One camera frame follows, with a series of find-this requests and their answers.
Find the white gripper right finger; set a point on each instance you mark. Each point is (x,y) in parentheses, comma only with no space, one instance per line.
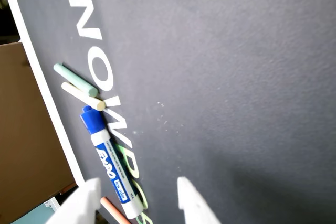
(194,208)

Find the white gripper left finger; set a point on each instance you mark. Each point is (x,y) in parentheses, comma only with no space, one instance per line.
(78,208)

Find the blue Expo dry-erase marker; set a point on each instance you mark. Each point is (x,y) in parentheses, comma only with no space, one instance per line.
(110,155)

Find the orange chalk stick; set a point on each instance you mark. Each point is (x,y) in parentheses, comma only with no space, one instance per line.
(113,209)

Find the brown cardboard box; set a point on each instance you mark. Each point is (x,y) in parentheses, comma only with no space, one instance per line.
(26,129)

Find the yellow chalk stick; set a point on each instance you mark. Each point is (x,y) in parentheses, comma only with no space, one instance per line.
(92,100)

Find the green chalk stick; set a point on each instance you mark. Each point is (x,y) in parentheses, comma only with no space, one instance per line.
(76,79)

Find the grey WOWROBO mat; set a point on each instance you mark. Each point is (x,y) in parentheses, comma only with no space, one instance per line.
(210,51)

